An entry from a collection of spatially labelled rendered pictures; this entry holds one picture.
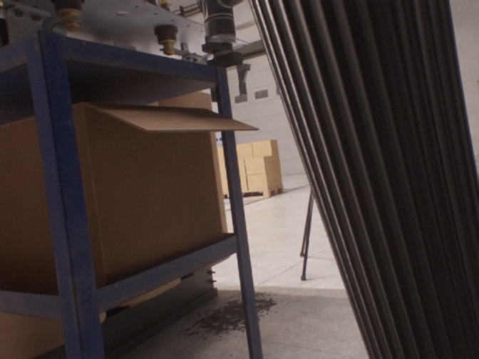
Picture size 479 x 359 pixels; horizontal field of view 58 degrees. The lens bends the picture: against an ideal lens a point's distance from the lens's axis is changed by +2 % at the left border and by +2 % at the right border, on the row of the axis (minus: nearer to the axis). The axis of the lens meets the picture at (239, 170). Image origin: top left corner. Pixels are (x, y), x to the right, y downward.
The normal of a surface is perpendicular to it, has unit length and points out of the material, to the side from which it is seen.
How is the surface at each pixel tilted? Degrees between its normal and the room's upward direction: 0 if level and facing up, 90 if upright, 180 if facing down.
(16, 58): 90
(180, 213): 90
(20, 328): 90
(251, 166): 90
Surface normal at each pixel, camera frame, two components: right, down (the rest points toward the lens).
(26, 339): 0.40, -0.04
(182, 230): 0.81, -0.09
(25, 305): -0.55, 0.08
